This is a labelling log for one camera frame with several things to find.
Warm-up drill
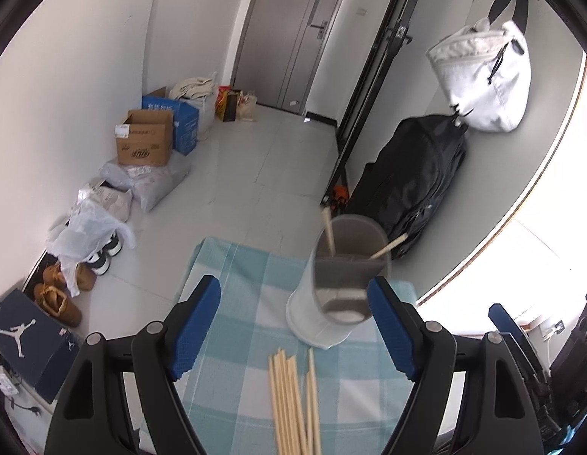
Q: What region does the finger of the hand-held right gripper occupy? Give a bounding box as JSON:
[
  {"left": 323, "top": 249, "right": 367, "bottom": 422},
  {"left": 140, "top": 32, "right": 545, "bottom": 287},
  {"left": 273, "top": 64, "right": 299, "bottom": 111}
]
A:
[{"left": 488, "top": 302, "right": 554, "bottom": 392}]

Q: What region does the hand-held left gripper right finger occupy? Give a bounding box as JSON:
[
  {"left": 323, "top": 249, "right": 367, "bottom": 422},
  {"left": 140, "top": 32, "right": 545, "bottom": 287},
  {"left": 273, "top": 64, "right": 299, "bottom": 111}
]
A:
[{"left": 368, "top": 276, "right": 545, "bottom": 455}]

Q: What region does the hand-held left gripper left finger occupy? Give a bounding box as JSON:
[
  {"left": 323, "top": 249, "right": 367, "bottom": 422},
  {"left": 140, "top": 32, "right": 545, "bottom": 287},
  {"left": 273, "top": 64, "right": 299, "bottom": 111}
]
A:
[{"left": 44, "top": 275, "right": 221, "bottom": 455}]

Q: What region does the white grey utensil holder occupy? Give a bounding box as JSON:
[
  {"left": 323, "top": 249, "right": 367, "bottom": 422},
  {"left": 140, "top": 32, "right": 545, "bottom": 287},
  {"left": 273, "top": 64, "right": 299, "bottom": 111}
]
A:
[{"left": 286, "top": 215, "right": 393, "bottom": 348}]

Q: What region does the wooden chopstick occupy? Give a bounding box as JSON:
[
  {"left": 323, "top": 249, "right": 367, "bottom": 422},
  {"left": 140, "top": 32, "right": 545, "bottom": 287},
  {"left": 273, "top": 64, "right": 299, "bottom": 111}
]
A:
[
  {"left": 320, "top": 207, "right": 337, "bottom": 254},
  {"left": 369, "top": 234, "right": 409, "bottom": 260}
]

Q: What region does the pile of bamboo sticks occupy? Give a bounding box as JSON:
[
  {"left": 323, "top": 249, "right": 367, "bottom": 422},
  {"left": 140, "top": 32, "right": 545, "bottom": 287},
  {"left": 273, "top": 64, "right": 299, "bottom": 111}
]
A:
[{"left": 267, "top": 347, "right": 322, "bottom": 455}]

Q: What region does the teal checked tablecloth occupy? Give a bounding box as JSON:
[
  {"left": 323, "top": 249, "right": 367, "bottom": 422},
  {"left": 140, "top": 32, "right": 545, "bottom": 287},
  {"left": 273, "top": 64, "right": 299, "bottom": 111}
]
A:
[{"left": 172, "top": 238, "right": 417, "bottom": 455}]

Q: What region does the tan boot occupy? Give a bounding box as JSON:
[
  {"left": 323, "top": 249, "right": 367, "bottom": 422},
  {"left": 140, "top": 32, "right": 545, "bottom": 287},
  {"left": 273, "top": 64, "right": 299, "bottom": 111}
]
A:
[
  {"left": 42, "top": 263, "right": 97, "bottom": 292},
  {"left": 34, "top": 283, "right": 82, "bottom": 328}
]

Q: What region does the orange black tool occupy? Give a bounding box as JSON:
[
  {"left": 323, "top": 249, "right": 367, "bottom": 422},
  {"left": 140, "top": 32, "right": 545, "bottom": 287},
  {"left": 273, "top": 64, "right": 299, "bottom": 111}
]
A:
[{"left": 322, "top": 182, "right": 351, "bottom": 214}]

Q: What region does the white plastic bag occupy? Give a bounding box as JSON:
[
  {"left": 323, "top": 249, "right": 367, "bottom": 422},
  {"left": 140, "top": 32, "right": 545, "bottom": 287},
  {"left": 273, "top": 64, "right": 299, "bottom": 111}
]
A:
[{"left": 47, "top": 198, "right": 137, "bottom": 297}]

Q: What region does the large grey plastic parcel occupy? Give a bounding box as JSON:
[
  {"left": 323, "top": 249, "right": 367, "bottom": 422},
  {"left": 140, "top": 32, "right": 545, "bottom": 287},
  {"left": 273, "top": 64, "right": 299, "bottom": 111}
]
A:
[{"left": 100, "top": 152, "right": 192, "bottom": 213}]

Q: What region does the black backpack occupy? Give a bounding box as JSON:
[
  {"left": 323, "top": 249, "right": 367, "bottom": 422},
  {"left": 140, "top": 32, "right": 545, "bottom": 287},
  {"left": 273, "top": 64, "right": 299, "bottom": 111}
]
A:
[{"left": 345, "top": 114, "right": 468, "bottom": 260}]

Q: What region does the small grey plastic parcel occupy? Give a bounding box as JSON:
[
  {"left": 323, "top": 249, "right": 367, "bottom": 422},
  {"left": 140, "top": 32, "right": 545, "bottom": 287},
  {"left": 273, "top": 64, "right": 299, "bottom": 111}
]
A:
[{"left": 75, "top": 179, "right": 134, "bottom": 223}]

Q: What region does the navy shoe box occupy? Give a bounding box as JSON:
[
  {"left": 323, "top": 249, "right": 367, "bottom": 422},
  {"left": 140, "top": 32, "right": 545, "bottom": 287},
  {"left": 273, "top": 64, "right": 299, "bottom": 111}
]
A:
[{"left": 0, "top": 288, "right": 81, "bottom": 403}]

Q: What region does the brown cardboard box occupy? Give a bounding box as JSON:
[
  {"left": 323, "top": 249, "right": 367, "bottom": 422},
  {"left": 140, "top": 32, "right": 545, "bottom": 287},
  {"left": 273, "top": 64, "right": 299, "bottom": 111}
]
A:
[{"left": 114, "top": 110, "right": 175, "bottom": 168}]

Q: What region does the blue cardboard box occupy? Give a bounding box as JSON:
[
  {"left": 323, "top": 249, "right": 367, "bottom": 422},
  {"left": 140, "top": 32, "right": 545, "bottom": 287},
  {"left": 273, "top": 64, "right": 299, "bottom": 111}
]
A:
[{"left": 142, "top": 86, "right": 200, "bottom": 156}]

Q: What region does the red shopping bag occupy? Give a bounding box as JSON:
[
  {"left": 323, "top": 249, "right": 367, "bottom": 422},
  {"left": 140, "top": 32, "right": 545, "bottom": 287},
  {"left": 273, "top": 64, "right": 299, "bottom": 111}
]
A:
[{"left": 215, "top": 86, "right": 237, "bottom": 121}]

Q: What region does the beige paper bag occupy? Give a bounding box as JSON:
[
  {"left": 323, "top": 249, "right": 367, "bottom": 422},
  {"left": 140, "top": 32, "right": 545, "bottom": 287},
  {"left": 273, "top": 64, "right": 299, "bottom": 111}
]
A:
[{"left": 236, "top": 90, "right": 258, "bottom": 121}]

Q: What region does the white tote bag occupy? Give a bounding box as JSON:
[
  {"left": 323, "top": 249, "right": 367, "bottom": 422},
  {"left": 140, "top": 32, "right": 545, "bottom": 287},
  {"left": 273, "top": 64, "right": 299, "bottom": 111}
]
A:
[{"left": 426, "top": 0, "right": 532, "bottom": 133}]

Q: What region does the cream fabric bag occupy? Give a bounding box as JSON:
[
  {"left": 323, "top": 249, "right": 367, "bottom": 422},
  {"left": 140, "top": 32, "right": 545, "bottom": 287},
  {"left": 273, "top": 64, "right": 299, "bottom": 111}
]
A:
[{"left": 167, "top": 71, "right": 219, "bottom": 136}]

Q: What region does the black framed glass door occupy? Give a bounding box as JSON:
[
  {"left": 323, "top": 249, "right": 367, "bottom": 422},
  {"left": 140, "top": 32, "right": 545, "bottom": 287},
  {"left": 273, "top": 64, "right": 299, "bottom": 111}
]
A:
[{"left": 329, "top": 0, "right": 434, "bottom": 209}]

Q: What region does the grey door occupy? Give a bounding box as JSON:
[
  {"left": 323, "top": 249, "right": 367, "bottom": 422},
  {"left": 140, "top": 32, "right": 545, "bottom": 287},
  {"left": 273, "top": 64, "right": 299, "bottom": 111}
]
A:
[{"left": 231, "top": 0, "right": 358, "bottom": 117}]

